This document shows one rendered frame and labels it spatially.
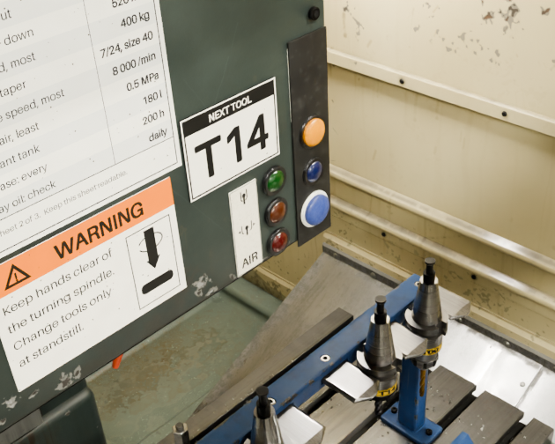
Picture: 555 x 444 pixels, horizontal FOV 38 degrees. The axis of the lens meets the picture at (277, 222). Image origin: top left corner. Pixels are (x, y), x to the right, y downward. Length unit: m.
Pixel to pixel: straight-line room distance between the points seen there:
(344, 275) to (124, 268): 1.33
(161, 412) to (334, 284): 0.51
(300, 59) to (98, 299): 0.25
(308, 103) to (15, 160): 0.27
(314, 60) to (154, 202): 0.18
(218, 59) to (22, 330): 0.24
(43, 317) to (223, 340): 1.57
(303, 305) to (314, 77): 1.25
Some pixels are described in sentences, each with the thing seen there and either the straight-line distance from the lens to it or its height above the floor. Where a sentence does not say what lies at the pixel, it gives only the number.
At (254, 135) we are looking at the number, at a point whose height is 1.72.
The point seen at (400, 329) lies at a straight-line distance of 1.21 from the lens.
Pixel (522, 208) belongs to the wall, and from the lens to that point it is 1.55.
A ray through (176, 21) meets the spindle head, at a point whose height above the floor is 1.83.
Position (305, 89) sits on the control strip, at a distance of 0.68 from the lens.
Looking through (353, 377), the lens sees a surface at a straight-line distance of 1.14.
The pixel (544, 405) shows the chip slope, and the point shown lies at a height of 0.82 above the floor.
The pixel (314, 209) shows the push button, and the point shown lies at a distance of 0.73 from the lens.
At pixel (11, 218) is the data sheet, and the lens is 0.54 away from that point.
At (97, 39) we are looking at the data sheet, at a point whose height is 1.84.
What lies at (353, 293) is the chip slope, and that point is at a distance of 1.88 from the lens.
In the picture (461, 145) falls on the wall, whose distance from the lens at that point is 1.56.
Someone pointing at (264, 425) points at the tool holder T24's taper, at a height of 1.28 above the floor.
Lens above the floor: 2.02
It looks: 34 degrees down
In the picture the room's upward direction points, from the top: 4 degrees counter-clockwise
